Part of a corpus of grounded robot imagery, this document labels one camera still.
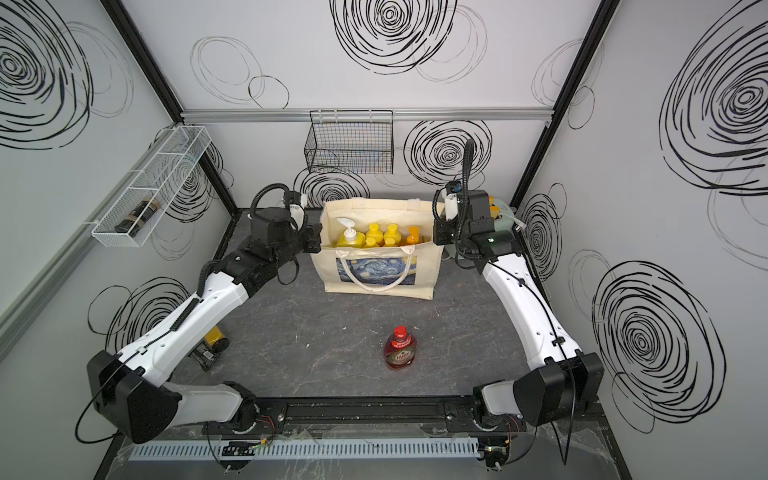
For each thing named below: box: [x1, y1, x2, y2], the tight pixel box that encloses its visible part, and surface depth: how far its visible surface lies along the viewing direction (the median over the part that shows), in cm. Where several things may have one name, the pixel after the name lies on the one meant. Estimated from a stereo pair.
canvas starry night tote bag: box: [312, 198, 445, 300], surface depth 85 cm
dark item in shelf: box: [114, 197, 161, 237], surface depth 69 cm
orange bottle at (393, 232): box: [384, 223, 402, 242], surface depth 86 cm
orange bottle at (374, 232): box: [366, 222, 383, 243], surface depth 86 cm
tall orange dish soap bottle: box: [406, 226, 421, 244], surface depth 85 cm
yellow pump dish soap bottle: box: [334, 218, 366, 248], surface depth 85 cm
